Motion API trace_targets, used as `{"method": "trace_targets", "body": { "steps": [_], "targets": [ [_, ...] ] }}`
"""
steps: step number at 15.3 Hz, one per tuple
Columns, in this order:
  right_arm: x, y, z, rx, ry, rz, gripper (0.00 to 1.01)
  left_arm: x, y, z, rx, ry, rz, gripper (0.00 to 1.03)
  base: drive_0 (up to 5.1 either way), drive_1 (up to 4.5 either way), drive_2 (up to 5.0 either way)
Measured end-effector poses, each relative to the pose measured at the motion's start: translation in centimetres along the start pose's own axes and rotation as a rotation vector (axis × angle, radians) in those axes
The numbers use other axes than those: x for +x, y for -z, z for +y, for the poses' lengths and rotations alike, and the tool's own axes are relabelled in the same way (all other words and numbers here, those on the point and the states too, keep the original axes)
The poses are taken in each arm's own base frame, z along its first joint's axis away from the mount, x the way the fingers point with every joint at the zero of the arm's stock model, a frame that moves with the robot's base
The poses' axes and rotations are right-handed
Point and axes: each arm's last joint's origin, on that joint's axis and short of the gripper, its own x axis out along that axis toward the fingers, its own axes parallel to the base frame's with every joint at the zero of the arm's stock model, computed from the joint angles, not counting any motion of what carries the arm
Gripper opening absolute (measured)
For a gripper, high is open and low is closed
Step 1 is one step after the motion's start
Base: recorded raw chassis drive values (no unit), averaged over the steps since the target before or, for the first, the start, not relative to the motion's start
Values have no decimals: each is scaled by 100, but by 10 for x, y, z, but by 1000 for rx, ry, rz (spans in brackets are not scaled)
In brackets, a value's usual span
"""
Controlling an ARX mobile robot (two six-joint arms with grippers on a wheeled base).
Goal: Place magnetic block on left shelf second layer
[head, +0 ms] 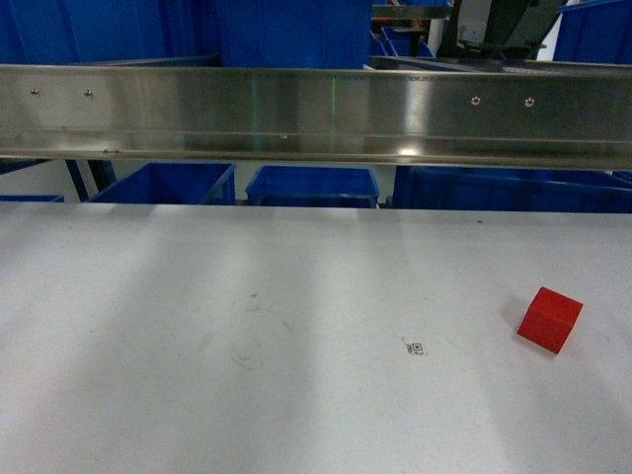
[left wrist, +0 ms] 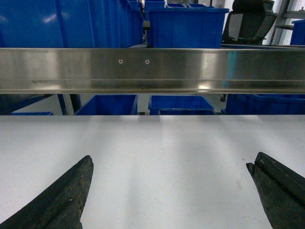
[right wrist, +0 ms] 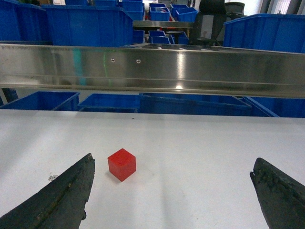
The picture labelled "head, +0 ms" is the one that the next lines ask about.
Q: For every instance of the red magnetic cube block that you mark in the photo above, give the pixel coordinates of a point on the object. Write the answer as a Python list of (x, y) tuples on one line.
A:
[(549, 319)]

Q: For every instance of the small printed marker sticker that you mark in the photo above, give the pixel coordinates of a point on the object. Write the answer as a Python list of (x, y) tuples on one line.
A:
[(415, 346)]

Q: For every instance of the blue bin upper centre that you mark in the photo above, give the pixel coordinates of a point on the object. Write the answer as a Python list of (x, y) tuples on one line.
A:
[(294, 34)]

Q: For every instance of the black office chair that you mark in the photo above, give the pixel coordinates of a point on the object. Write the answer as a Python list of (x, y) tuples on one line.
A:
[(498, 29)]

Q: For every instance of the blue bin upper right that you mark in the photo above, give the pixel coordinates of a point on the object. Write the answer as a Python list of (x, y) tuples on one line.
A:
[(595, 32)]

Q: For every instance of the large blue bin upper left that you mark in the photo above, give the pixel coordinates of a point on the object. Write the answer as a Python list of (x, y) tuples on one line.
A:
[(66, 32)]

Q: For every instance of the blue bin below rail centre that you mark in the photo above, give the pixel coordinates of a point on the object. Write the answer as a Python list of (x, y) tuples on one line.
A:
[(313, 187)]

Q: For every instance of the blue bin below rail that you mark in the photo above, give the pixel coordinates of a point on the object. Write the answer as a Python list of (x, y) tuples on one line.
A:
[(313, 187), (498, 189), (174, 183)]

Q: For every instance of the blue bin below rail right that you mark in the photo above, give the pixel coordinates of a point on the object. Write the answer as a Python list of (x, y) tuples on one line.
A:
[(498, 189)]

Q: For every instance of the blue bin below rail left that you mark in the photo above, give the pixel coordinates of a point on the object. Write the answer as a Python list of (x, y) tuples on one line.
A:
[(174, 183)]

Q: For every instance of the stainless steel shelf rail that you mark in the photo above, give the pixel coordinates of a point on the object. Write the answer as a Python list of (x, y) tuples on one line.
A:
[(533, 115)]

